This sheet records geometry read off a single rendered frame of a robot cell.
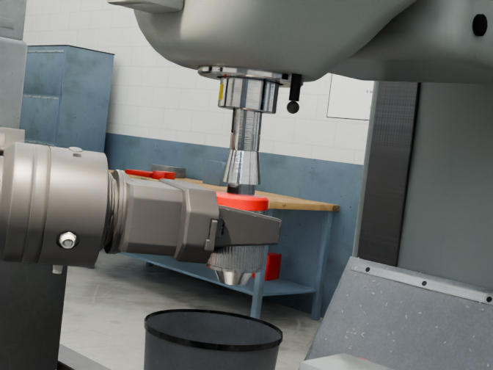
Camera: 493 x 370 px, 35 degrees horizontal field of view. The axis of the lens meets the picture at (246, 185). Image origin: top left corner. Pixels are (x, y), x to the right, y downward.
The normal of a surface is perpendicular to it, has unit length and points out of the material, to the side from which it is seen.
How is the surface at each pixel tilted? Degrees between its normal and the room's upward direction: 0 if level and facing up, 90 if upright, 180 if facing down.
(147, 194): 64
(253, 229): 90
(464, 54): 135
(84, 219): 95
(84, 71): 90
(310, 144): 90
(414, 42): 117
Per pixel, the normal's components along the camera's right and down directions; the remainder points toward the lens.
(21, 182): 0.34, -0.33
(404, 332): -0.60, -0.47
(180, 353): -0.45, 0.06
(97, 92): 0.69, 0.12
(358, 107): -0.72, -0.05
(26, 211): 0.33, 0.13
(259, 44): 0.11, 0.75
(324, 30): 0.52, 0.63
